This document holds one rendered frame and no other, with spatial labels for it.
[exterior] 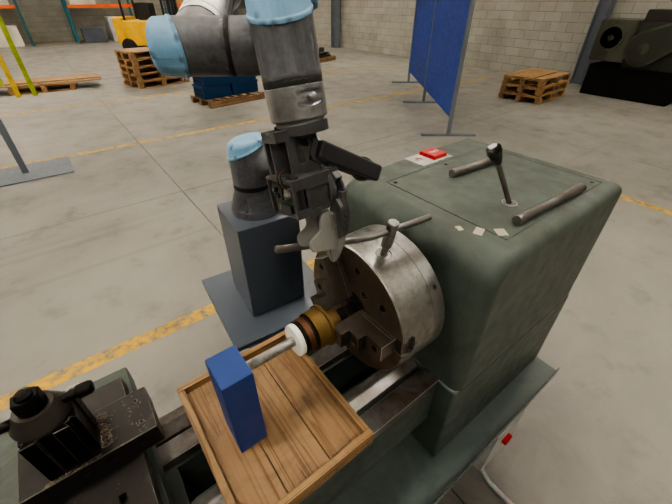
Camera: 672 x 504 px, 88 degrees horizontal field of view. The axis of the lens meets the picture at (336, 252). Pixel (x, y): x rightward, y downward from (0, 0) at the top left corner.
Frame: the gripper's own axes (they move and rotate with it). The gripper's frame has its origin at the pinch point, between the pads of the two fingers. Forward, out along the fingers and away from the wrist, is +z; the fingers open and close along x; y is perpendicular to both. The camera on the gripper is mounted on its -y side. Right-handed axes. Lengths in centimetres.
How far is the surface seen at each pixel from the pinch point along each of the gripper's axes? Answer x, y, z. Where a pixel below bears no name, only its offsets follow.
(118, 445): -17, 40, 26
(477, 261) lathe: 7.7, -26.8, 11.0
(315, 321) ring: -10.0, 1.2, 18.3
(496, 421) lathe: 2, -49, 81
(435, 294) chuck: 2.8, -20.1, 17.2
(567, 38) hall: -398, -1012, -33
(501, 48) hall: -565, -1013, -38
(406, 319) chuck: 3.1, -11.2, 18.2
